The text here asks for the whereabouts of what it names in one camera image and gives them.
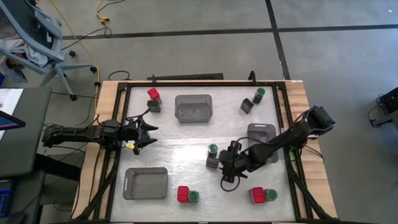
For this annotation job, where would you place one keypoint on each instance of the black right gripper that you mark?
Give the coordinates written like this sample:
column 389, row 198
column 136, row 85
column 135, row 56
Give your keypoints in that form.
column 236, row 163

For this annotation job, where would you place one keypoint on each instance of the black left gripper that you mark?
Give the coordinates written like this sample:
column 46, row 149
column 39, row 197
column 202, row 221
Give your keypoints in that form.
column 129, row 134

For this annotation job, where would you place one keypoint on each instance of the black-lidded green pepper tin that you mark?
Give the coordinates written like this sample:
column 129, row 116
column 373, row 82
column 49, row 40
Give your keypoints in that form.
column 154, row 106
column 246, row 105
column 212, row 162

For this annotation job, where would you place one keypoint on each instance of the green-lidded oregano glass jar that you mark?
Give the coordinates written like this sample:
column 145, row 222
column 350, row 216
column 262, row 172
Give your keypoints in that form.
column 260, row 92
column 271, row 194
column 193, row 196
column 212, row 149

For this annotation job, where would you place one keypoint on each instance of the red-lidded paprika tin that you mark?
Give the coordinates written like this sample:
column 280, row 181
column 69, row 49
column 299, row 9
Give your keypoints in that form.
column 153, row 92
column 258, row 194
column 183, row 193

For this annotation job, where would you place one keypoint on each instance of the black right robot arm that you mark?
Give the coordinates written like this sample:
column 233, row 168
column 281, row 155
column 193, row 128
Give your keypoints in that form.
column 289, row 133

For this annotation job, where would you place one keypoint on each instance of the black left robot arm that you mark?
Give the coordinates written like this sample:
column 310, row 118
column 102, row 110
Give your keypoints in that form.
column 74, row 133

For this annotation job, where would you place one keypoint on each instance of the yellow tag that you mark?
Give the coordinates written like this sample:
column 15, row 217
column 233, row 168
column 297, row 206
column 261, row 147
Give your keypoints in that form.
column 130, row 145

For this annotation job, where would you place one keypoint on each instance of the grey plastic bin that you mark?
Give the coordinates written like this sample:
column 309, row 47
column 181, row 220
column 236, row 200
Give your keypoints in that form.
column 146, row 186
column 192, row 116
column 261, row 130

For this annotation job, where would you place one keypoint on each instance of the black flat bar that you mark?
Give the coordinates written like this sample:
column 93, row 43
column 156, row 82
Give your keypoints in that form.
column 186, row 76

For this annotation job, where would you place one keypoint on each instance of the black desk base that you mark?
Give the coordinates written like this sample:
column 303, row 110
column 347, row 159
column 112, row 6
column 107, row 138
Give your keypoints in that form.
column 56, row 168

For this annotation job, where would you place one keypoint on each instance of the grey office chair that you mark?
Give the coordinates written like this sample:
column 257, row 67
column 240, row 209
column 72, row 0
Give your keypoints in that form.
column 73, row 67

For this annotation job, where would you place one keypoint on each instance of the dark grey desk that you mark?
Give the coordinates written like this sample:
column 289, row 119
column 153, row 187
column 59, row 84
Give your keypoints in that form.
column 28, row 140

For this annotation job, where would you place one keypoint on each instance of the white sheet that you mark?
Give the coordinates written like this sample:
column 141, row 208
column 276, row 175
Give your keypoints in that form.
column 11, row 99

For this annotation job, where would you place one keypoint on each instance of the person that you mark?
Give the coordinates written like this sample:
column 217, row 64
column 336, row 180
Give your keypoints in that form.
column 31, row 54

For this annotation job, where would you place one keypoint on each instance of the dark tablet screen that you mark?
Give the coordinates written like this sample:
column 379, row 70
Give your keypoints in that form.
column 6, row 123

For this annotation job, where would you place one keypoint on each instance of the backlit keyboard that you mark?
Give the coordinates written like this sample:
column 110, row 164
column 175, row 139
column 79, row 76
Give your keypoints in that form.
column 4, row 199

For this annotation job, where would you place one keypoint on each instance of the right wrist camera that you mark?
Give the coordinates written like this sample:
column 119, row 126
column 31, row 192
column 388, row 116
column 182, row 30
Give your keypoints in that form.
column 235, row 146

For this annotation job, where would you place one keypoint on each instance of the black metal table frame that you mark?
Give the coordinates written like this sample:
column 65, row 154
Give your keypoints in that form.
column 202, row 84

